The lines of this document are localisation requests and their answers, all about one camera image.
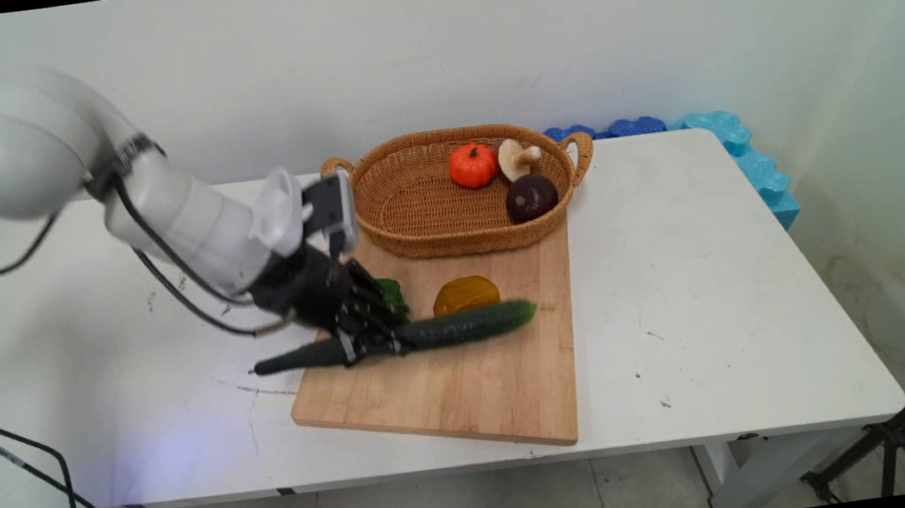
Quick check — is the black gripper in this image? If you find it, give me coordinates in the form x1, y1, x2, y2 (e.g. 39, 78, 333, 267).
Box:
245, 233, 416, 378

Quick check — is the long dark green cucumber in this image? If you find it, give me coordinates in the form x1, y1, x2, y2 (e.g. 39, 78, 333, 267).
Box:
249, 296, 543, 378

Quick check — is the green bell pepper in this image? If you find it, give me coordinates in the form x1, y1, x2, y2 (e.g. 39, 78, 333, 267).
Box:
375, 275, 411, 319

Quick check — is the yellow bell pepper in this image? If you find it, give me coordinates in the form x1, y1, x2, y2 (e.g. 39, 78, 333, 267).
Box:
429, 273, 503, 319

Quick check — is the wooden cutting board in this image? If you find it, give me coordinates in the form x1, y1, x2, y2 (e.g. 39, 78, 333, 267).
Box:
271, 206, 593, 478

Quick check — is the woven wicker basket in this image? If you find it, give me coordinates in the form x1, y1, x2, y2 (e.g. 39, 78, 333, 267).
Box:
317, 111, 606, 271

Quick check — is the small orange pumpkin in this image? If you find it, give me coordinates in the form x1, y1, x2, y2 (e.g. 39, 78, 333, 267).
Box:
445, 139, 502, 193

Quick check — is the dark purple onion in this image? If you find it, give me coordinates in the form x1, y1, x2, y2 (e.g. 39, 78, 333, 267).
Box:
502, 170, 563, 226

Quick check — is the beige mushroom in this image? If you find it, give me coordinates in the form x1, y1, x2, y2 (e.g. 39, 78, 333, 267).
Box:
495, 135, 546, 185

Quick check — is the white table leg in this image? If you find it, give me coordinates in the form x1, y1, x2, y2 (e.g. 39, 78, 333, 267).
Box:
689, 422, 874, 508

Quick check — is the blue foam mat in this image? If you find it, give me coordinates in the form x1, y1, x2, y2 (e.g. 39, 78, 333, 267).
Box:
542, 99, 804, 257

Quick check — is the black tripod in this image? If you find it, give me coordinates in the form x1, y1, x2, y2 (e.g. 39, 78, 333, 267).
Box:
787, 349, 905, 508

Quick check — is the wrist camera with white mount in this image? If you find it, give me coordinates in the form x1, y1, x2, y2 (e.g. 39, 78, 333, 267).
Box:
243, 160, 361, 267

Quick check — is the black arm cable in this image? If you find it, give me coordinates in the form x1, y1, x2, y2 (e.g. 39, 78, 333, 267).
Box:
0, 159, 299, 367

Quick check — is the black floor cable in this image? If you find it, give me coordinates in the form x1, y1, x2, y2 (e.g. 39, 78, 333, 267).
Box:
0, 380, 261, 508

